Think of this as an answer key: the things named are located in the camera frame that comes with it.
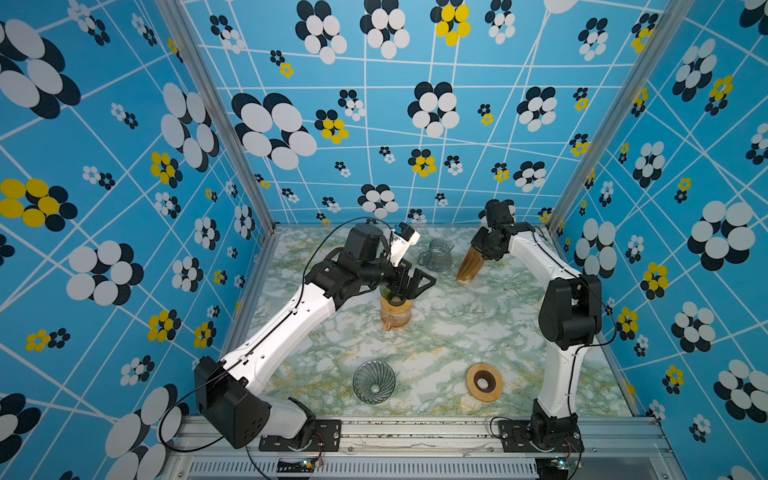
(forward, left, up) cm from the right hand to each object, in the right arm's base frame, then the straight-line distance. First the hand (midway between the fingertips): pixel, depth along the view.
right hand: (479, 244), depth 99 cm
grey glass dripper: (-41, +34, -10) cm, 54 cm away
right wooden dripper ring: (-41, +3, -12) cm, 43 cm away
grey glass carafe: (-2, +13, -5) cm, 14 cm away
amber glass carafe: (-24, +28, -5) cm, 37 cm away
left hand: (-25, +21, +18) cm, 37 cm away
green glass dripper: (-20, +29, -1) cm, 35 cm away
